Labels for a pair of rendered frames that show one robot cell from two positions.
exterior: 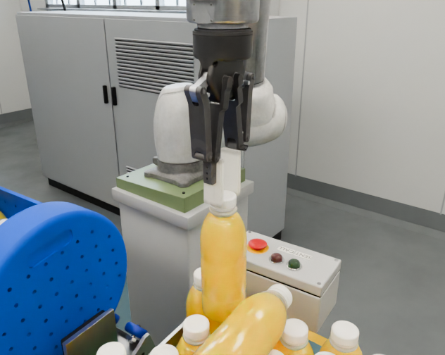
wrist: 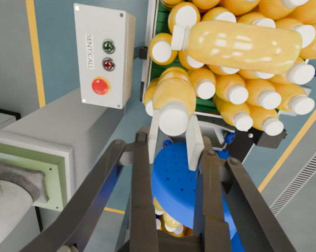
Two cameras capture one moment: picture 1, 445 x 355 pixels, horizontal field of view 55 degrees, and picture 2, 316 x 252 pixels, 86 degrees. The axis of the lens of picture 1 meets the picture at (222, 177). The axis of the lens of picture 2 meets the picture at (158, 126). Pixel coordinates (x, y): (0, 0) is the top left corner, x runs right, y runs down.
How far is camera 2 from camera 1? 0.54 m
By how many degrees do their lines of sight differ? 54
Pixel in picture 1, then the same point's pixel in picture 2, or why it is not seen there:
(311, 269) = (104, 28)
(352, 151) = not seen: outside the picture
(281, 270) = (121, 55)
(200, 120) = (272, 228)
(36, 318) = not seen: hidden behind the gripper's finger
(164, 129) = (7, 226)
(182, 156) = (18, 194)
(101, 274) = (177, 163)
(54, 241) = not seen: hidden behind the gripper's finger
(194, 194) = (45, 162)
